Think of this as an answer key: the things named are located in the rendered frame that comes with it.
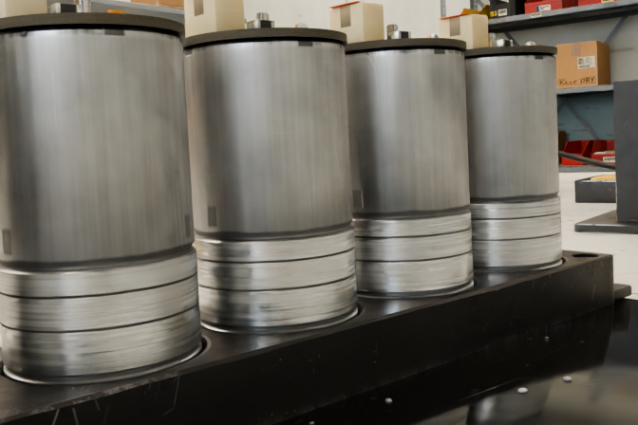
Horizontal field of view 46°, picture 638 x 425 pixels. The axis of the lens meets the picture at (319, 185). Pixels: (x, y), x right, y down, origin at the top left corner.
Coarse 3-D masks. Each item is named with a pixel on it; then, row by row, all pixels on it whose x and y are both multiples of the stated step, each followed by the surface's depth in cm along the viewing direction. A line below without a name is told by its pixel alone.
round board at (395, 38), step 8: (392, 32) 12; (400, 32) 12; (408, 32) 12; (376, 40) 12; (384, 40) 12; (392, 40) 12; (400, 40) 12; (408, 40) 12; (416, 40) 12; (424, 40) 12; (432, 40) 12; (440, 40) 12; (448, 40) 12; (456, 40) 12; (352, 48) 12; (360, 48) 12; (368, 48) 12; (376, 48) 12; (464, 48) 13
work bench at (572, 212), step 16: (560, 176) 72; (576, 176) 71; (560, 192) 55; (576, 208) 44; (592, 208) 43; (608, 208) 43; (576, 240) 31; (592, 240) 31; (608, 240) 31; (624, 240) 31; (624, 256) 27; (624, 272) 24; (0, 336) 20
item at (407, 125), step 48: (384, 48) 12; (432, 48) 12; (384, 96) 12; (432, 96) 12; (384, 144) 12; (432, 144) 12; (384, 192) 12; (432, 192) 12; (384, 240) 12; (432, 240) 12; (384, 288) 12; (432, 288) 12
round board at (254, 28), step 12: (252, 24) 10; (264, 24) 10; (192, 36) 10; (204, 36) 10; (216, 36) 10; (228, 36) 10; (240, 36) 10; (252, 36) 10; (264, 36) 10; (276, 36) 10; (288, 36) 10; (300, 36) 10; (312, 36) 10; (324, 36) 10; (336, 36) 11
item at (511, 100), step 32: (480, 64) 14; (512, 64) 14; (544, 64) 14; (480, 96) 14; (512, 96) 14; (544, 96) 14; (480, 128) 14; (512, 128) 14; (544, 128) 14; (480, 160) 14; (512, 160) 14; (544, 160) 14; (480, 192) 14; (512, 192) 14; (544, 192) 14; (480, 224) 14; (512, 224) 14; (544, 224) 14; (480, 256) 14; (512, 256) 14; (544, 256) 14
